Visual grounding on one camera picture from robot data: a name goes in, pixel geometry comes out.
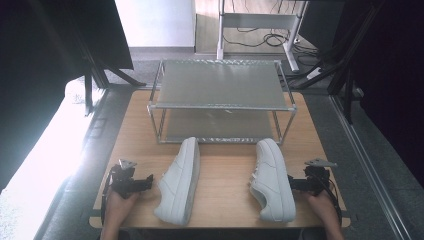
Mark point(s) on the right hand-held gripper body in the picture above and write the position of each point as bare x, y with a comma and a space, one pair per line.
316, 178

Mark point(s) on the black metal stand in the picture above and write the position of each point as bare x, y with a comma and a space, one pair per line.
96, 71
336, 70

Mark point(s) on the metal two-tier shoe rack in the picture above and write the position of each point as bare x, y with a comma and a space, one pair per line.
221, 86

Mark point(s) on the dark curtain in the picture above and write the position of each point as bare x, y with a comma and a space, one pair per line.
390, 86
40, 83

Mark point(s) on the white sneaker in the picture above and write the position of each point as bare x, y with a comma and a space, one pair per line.
271, 180
178, 181

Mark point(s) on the person's right hand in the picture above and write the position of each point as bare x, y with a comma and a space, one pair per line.
318, 203

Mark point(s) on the person's left hand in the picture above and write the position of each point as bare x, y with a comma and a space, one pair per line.
121, 205

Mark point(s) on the white power strip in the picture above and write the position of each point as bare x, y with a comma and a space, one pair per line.
313, 73

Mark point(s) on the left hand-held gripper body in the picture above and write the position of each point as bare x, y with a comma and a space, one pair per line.
122, 180

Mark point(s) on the white metal desk frame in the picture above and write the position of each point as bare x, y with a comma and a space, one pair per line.
256, 20

